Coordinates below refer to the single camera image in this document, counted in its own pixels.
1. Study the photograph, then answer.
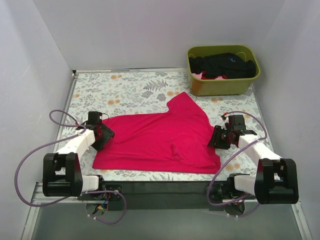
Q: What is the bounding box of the green plastic laundry basket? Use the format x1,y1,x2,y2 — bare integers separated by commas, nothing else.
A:
187,44,261,96

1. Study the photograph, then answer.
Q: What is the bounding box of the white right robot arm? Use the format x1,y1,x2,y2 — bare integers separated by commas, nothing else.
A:
206,111,299,206

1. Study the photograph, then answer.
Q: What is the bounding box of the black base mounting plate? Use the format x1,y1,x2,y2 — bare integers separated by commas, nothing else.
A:
77,180,245,215

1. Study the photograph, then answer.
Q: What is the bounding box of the floral patterned table mat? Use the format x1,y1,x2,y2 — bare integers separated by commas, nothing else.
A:
66,70,264,181

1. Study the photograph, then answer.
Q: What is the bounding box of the magenta t shirt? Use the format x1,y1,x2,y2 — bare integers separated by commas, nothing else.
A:
92,92,221,174

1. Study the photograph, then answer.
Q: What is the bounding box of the black t shirt in basket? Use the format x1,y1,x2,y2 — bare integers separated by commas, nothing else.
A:
188,52,257,80

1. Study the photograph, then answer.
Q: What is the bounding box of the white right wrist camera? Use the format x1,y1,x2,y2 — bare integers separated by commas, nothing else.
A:
221,114,229,130

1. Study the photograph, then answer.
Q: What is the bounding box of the pink garment in basket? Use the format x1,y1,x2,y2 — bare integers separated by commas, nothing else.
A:
192,71,227,80

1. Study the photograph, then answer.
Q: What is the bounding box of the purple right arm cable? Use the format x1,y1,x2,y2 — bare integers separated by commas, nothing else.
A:
206,111,268,219

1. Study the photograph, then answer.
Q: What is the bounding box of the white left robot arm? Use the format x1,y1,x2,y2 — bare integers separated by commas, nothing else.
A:
42,111,115,200

